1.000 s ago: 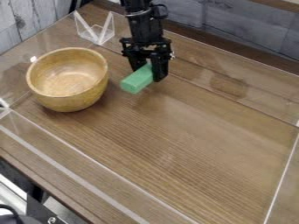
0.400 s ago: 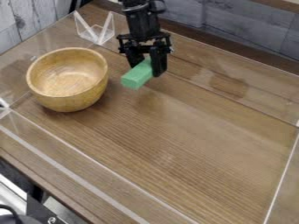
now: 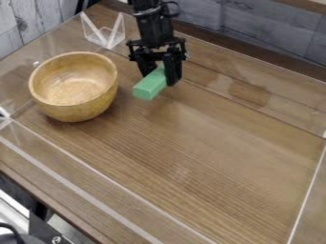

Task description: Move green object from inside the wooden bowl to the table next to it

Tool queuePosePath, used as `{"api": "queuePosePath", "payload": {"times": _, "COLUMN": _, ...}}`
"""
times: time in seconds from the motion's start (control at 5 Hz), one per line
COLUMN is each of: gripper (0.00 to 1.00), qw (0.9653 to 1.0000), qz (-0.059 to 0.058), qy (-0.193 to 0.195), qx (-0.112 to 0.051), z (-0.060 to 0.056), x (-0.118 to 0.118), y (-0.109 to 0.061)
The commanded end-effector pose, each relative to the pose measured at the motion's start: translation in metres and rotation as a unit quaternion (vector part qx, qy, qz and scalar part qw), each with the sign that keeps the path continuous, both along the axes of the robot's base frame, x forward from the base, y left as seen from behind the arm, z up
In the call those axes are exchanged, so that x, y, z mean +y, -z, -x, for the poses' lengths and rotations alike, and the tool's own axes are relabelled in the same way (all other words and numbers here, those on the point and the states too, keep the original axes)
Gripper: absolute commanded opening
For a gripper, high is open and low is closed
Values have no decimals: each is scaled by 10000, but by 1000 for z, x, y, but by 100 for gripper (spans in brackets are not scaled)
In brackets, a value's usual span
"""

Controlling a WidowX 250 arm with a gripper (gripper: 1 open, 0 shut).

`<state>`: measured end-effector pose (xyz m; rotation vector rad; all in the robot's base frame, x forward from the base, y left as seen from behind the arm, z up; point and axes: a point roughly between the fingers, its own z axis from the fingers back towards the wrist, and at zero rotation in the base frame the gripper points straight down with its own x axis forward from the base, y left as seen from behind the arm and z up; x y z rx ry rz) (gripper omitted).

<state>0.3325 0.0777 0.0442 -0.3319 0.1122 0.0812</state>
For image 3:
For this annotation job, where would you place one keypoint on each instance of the clear acrylic tray walls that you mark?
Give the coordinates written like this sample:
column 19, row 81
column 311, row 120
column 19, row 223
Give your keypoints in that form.
column 217, row 163

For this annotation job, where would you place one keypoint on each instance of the black metal bracket with screw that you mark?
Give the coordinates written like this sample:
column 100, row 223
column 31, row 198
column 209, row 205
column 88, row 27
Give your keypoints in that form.
column 55, row 231

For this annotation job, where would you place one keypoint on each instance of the green rectangular block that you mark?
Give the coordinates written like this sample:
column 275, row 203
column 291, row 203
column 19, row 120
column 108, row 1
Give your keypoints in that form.
column 151, row 85

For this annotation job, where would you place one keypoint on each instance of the wooden bowl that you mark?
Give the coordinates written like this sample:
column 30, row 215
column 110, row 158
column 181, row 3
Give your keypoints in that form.
column 74, row 85

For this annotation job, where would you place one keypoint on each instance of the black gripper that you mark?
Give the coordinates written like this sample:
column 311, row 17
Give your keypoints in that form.
column 158, row 44

